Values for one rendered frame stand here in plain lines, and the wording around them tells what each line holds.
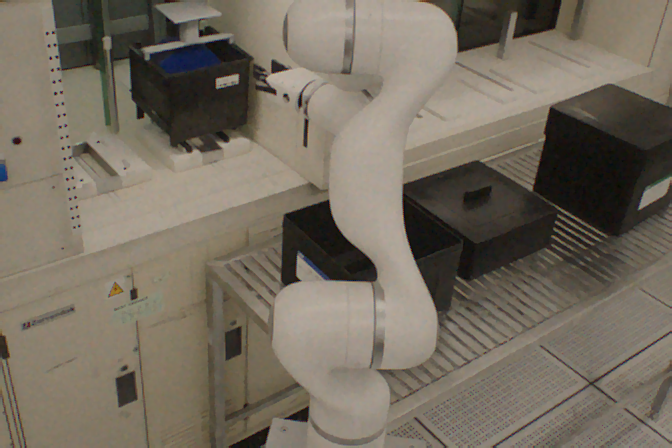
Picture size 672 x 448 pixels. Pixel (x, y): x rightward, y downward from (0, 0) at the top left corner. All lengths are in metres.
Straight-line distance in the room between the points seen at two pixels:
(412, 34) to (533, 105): 1.46
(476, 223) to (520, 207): 0.14
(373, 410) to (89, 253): 0.77
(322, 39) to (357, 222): 0.24
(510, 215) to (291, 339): 0.96
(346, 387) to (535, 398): 1.61
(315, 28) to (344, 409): 0.52
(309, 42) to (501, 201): 1.02
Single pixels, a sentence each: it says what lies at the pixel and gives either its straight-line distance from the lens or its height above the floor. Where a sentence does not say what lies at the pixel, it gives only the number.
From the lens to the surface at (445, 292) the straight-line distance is 1.70.
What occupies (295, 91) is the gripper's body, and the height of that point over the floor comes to 1.21.
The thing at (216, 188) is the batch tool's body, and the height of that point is 0.87.
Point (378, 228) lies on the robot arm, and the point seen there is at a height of 1.27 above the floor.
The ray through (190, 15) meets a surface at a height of 1.22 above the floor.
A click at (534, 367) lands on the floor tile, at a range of 2.81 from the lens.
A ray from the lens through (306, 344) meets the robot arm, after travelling 1.05.
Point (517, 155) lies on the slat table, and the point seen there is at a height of 0.76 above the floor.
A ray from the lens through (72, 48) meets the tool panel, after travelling 2.51.
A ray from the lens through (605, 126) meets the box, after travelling 2.07.
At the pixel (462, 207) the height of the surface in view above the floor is 0.86.
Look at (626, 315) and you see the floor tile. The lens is 3.17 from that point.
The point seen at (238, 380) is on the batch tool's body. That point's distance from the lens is 2.16.
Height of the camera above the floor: 1.84
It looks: 34 degrees down
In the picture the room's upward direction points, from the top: 5 degrees clockwise
